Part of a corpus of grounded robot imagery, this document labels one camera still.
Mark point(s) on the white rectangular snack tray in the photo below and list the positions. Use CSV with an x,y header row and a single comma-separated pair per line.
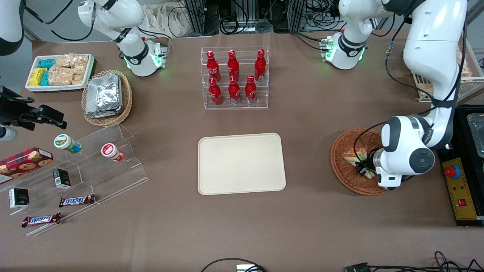
x,y
34,88

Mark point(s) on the light oval wicker basket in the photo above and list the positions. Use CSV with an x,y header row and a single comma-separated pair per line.
x,y
126,94

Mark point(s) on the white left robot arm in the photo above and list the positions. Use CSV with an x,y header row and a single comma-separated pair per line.
x,y
435,45

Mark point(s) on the wrapped pastry packet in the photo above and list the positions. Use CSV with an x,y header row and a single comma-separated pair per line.
x,y
425,88
464,68

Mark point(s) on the red cola bottle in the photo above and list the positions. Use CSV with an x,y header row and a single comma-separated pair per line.
x,y
260,66
234,92
215,92
212,68
250,90
233,66

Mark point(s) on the black yellow control box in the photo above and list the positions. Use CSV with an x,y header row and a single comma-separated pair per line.
x,y
463,196

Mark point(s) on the red tartan cookie box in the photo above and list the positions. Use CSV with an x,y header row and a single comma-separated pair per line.
x,y
22,162

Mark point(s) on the small black box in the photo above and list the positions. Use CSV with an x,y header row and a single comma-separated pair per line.
x,y
61,178
19,198

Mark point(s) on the brown wicker basket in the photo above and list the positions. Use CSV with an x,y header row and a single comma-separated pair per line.
x,y
344,173

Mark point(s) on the red emergency stop button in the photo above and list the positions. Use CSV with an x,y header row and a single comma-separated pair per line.
x,y
452,172

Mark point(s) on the clear acrylic bottle rack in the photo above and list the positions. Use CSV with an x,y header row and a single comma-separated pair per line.
x,y
242,56

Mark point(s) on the silver foil packs stack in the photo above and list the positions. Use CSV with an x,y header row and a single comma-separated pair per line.
x,y
104,94

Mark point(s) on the green lid yogurt cup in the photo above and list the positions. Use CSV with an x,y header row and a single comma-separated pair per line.
x,y
64,142

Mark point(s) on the beige cloth bag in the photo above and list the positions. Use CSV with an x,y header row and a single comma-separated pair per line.
x,y
166,19

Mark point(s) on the white plug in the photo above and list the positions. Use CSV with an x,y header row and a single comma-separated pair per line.
x,y
247,268

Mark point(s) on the triangular sandwich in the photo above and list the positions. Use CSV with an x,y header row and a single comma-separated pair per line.
x,y
351,155

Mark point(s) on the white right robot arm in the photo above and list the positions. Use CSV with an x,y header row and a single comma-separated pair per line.
x,y
132,15

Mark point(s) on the red lid yogurt cup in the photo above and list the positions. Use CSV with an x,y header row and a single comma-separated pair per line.
x,y
109,151

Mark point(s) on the brown snickers bar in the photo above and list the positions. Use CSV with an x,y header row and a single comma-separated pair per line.
x,y
41,220
76,200

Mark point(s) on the yellow snack packet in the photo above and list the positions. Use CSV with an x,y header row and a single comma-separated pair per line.
x,y
37,77

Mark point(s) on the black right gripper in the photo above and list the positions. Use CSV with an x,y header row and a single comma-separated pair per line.
x,y
14,110

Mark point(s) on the metal pan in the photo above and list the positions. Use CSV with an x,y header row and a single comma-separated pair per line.
x,y
477,132

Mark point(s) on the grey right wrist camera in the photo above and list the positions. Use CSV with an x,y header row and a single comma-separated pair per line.
x,y
7,134

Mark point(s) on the rice cracker packet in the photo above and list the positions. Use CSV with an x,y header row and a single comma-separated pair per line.
x,y
81,63
60,76
65,60
78,79

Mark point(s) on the clear acrylic stepped shelf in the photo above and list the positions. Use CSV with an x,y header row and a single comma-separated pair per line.
x,y
106,177

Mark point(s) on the teal snack packet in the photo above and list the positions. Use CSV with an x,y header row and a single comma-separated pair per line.
x,y
47,63
45,78

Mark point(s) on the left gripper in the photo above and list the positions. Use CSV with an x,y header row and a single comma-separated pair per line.
x,y
368,161

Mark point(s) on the cream plastic tray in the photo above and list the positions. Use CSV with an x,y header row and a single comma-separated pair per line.
x,y
238,166

